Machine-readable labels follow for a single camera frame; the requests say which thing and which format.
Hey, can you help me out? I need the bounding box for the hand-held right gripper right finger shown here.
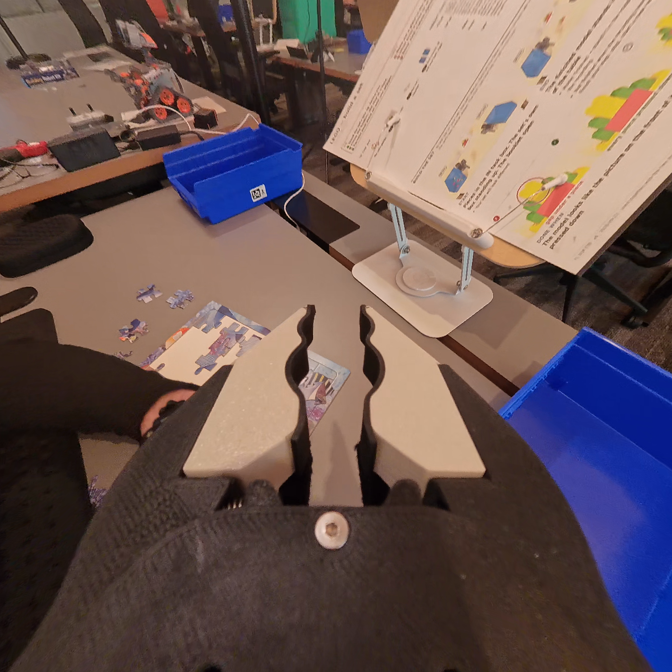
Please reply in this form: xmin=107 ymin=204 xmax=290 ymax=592
xmin=358 ymin=304 xmax=487 ymax=506

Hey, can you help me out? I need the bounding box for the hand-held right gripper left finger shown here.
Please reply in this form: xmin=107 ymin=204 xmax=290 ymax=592
xmin=182 ymin=304 xmax=316 ymax=506

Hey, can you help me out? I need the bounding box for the ocean print puzzle board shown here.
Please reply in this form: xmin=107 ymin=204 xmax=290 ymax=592
xmin=139 ymin=301 xmax=351 ymax=436

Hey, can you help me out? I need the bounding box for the person's left forearm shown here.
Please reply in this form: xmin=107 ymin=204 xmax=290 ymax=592
xmin=0 ymin=310 xmax=200 ymax=441

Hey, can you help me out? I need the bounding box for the person's left hand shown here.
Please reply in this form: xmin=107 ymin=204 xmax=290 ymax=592
xmin=141 ymin=388 xmax=197 ymax=439

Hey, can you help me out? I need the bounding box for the purple seahorse loose piece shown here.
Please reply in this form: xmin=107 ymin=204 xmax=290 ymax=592
xmin=115 ymin=283 xmax=195 ymax=362

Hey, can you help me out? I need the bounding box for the blue plastic storage bin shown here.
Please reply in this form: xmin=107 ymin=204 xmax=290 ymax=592
xmin=499 ymin=328 xmax=672 ymax=672

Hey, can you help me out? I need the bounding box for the blue bin with tag sticker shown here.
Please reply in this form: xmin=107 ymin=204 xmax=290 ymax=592
xmin=163 ymin=124 xmax=304 ymax=225

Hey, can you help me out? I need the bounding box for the small black power brick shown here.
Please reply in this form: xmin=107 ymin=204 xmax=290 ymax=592
xmin=135 ymin=125 xmax=182 ymax=150

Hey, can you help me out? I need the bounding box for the large black power adapter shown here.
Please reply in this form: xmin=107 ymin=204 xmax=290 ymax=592
xmin=50 ymin=128 xmax=121 ymax=172

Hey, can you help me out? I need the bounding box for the white instruction board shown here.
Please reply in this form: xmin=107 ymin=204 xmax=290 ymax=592
xmin=323 ymin=0 xmax=672 ymax=276

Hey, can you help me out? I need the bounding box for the toy robot with orange wheels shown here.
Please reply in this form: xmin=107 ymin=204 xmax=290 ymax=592
xmin=105 ymin=20 xmax=196 ymax=124

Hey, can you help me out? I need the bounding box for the grey table with wooden edge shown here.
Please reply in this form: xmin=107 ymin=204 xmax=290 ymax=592
xmin=0 ymin=44 xmax=260 ymax=213

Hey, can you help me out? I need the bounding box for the green panel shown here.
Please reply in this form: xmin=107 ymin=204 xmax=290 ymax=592
xmin=278 ymin=0 xmax=337 ymax=40

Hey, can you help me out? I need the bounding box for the metal stand bracket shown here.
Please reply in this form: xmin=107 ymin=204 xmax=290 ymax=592
xmin=387 ymin=204 xmax=476 ymax=297

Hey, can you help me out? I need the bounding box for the dark desk cable flap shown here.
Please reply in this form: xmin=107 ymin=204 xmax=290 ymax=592
xmin=273 ymin=190 xmax=360 ymax=243

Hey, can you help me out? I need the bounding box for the white cable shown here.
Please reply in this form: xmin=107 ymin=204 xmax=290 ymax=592
xmin=283 ymin=170 xmax=306 ymax=228

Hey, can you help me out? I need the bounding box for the red handled tool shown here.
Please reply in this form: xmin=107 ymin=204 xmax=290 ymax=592
xmin=0 ymin=139 xmax=50 ymax=162

